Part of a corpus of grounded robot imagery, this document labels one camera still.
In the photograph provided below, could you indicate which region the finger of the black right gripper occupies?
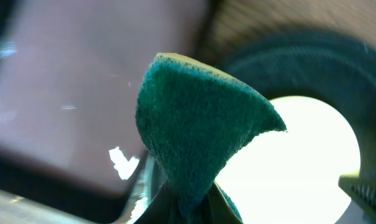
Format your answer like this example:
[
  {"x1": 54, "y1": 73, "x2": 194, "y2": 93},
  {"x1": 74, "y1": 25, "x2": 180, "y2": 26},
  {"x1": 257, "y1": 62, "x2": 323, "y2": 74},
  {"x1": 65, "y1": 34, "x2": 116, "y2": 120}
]
[{"x1": 338, "y1": 172, "x2": 376, "y2": 223}]

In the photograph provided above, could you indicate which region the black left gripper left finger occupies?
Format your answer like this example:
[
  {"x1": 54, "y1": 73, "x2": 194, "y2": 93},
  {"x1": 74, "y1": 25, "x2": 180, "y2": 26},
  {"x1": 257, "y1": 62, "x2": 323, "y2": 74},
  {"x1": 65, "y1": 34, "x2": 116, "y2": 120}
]
[{"x1": 134, "y1": 182, "x2": 178, "y2": 224}]

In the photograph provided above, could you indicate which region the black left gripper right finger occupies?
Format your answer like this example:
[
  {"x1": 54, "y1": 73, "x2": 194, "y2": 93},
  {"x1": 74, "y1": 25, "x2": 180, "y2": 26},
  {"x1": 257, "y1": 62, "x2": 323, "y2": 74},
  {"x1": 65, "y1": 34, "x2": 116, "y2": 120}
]
[{"x1": 199, "y1": 182, "x2": 242, "y2": 224}]

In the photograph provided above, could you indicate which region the green yellow sponge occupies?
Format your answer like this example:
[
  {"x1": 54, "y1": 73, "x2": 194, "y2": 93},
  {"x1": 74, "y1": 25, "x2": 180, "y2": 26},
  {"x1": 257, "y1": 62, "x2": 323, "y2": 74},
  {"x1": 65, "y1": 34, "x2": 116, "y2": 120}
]
[{"x1": 135, "y1": 53, "x2": 287, "y2": 223}]

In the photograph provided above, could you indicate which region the round black tray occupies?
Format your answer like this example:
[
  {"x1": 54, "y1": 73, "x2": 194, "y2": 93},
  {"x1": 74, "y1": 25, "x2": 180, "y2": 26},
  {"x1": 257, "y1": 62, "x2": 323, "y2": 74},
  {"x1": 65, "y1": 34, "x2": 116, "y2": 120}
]
[{"x1": 217, "y1": 31, "x2": 376, "y2": 179}]

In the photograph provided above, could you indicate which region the black rectangular maroon tray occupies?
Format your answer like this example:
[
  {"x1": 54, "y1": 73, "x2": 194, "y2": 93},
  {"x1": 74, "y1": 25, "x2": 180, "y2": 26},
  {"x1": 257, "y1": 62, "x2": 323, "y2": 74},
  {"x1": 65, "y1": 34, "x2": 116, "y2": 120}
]
[{"x1": 0, "y1": 0, "x2": 210, "y2": 223}]

